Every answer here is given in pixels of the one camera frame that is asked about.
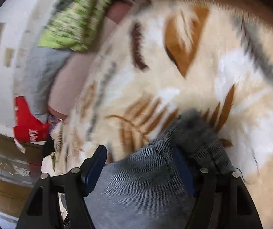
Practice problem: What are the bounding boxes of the blue-grey denim pants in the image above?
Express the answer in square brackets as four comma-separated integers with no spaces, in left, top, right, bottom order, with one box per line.
[85,109,234,228]

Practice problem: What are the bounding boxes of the red paper shopping bag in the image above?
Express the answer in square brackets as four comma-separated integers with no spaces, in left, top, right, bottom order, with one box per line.
[13,96,49,143]

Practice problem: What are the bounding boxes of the grey quilted pillow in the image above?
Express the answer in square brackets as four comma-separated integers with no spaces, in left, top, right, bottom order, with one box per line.
[22,47,72,123]

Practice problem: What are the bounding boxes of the leaf-print fleece blanket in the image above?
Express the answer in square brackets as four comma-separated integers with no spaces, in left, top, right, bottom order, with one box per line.
[41,0,273,229]

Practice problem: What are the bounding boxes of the green patterned folded cloth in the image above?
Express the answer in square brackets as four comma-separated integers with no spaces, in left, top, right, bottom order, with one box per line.
[38,0,112,52]

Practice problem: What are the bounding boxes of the brown wooden bed frame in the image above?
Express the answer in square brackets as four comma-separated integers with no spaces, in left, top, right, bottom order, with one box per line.
[0,134,42,217]

